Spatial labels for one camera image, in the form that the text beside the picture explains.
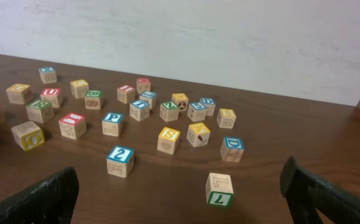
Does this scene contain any blue D block far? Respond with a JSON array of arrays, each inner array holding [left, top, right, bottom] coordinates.
[[200, 98, 216, 116]]

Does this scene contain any red I block upper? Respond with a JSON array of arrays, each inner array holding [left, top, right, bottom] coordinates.
[[117, 85, 136, 104]]

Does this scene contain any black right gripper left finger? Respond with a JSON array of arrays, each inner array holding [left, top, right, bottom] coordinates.
[[0, 167, 80, 223]]

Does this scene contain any yellow O side block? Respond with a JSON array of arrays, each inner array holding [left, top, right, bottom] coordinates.
[[11, 121, 45, 151]]

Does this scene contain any green 7 wooden block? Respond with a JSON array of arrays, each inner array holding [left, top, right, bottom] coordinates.
[[205, 172, 234, 207]]

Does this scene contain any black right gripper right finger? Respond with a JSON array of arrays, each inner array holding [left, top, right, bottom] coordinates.
[[280, 156, 360, 224]]

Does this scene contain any red i block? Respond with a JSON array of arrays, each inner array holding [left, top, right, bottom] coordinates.
[[59, 113, 86, 139], [117, 85, 136, 104]]

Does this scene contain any blue P wooden block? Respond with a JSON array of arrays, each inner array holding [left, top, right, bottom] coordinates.
[[102, 112, 124, 137]]

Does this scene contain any red I block lower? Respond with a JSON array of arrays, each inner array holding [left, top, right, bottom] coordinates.
[[59, 113, 86, 139]]

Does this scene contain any green R wooden block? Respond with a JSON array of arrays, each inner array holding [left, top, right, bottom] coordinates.
[[25, 100, 54, 123]]

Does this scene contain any red block far top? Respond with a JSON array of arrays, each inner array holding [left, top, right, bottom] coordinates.
[[136, 78, 151, 94]]

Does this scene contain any blue D block near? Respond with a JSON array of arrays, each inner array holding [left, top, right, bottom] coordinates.
[[220, 136, 245, 162]]

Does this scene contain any yellow monkey picture block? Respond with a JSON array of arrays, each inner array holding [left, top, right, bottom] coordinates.
[[172, 93, 189, 111]]

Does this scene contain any yellow 8 wooden block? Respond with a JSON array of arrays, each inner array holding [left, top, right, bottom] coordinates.
[[217, 108, 236, 129]]

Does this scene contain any yellow O top block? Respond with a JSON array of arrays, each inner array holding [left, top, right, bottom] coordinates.
[[6, 83, 33, 105]]

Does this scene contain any blue 5 wooden block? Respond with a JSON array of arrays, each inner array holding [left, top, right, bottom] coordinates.
[[187, 102, 207, 122]]

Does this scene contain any blue X wooden block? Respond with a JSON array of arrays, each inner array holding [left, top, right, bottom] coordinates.
[[39, 67, 57, 84]]

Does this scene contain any blue T wooden block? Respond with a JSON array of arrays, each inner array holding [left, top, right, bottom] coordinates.
[[129, 100, 150, 121]]

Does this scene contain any blue 2 wooden block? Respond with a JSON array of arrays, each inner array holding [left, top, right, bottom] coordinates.
[[106, 146, 134, 178]]

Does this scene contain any yellow block centre top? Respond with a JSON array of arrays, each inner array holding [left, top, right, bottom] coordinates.
[[70, 80, 89, 99]]

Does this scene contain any yellow S wooden block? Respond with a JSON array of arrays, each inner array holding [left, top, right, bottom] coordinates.
[[157, 127, 180, 154]]

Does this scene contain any blue d block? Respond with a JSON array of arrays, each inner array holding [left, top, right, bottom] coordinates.
[[220, 136, 245, 162], [200, 98, 216, 116]]

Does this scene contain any yellow picture wooden block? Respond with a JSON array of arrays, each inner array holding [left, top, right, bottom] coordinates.
[[187, 123, 211, 147]]

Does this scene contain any green B wooden block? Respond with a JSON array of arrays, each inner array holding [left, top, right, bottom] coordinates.
[[85, 90, 103, 110]]

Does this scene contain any blue L wooden block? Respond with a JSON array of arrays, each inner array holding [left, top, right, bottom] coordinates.
[[139, 91, 157, 110]]

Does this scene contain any green Z wooden block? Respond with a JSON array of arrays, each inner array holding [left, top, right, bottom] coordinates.
[[160, 101, 180, 122]]

